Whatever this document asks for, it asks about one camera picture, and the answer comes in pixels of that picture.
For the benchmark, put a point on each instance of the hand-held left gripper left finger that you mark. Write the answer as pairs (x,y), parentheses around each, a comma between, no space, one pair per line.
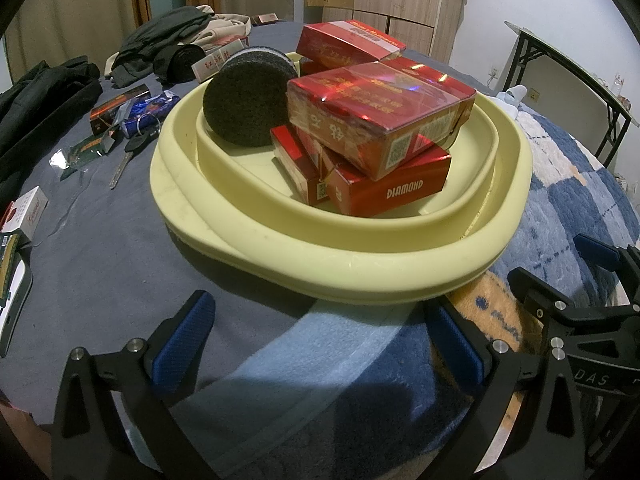
(185,340)

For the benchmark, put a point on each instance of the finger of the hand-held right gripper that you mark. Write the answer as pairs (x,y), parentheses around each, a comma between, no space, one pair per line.
(597,252)
(535,292)

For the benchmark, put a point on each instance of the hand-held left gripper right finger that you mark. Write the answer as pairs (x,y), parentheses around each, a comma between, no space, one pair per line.
(455,345)

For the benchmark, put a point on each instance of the yellow plastic basin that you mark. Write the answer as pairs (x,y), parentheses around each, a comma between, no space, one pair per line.
(325,270)

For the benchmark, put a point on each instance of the red and silver carton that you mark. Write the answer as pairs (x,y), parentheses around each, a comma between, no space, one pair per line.
(390,190)

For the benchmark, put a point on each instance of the small silver red box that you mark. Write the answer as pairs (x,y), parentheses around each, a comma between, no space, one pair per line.
(312,152)

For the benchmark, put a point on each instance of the red cellophane-wrapped carton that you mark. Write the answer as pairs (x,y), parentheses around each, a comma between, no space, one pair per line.
(380,110)

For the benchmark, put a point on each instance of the red carton with gold print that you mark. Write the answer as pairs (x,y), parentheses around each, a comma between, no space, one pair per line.
(345,42)

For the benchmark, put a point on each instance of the blue checkered blanket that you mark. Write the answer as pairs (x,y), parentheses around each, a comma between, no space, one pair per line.
(560,200)

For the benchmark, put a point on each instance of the grey bed sheet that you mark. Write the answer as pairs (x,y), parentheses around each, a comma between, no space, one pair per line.
(100,270)

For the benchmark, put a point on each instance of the clear bottle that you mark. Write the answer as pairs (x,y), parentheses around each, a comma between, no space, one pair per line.
(620,87)

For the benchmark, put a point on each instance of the white socks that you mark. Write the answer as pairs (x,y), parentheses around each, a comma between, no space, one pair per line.
(511,100)

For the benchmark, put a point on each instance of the green white box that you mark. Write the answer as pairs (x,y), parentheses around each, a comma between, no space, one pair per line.
(12,285)

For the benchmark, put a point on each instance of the black folding table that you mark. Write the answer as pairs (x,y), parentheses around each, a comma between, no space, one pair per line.
(575,65)

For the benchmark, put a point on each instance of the car key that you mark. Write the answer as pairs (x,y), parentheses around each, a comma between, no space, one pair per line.
(137,144)

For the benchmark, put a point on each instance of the small white box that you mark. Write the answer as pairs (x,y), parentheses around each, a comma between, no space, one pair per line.
(27,210)

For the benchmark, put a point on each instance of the clear plastic packet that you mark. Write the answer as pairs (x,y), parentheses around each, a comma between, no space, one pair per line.
(85,150)

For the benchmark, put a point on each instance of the blue packet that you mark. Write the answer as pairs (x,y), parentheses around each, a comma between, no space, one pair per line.
(150,107)

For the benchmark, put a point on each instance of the dark red box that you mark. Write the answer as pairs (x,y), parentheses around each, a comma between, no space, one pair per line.
(117,107)

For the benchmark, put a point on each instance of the black clothing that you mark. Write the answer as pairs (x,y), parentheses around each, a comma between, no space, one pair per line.
(40,105)

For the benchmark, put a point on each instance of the black rolled item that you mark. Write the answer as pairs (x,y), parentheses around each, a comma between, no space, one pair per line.
(177,62)

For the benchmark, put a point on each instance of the white box red print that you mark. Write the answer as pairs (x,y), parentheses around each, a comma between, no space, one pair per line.
(212,62)

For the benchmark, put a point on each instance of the red flat box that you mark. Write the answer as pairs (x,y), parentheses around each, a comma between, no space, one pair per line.
(232,42)

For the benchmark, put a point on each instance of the dark green clothing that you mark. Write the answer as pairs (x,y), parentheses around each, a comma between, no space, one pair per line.
(160,30)

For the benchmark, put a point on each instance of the beige cloth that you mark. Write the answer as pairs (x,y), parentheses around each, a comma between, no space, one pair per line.
(225,22)

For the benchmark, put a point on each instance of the wooden wardrobe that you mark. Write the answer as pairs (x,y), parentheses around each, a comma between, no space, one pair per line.
(400,0)

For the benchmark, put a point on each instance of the beige curtain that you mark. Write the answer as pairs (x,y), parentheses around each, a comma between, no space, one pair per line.
(60,35)

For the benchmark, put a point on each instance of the small brown box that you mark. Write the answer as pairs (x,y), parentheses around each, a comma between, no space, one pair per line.
(263,18)

